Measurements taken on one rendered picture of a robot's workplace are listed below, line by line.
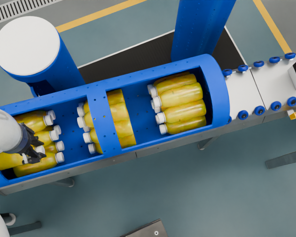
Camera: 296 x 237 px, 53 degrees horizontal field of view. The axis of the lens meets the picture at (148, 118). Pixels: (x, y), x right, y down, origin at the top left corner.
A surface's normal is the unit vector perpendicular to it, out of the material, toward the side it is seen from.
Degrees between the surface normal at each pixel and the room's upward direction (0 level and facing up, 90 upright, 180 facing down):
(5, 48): 0
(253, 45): 0
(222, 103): 38
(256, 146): 0
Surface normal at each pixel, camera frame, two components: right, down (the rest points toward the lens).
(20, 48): 0.00, -0.25
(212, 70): -0.05, -0.45
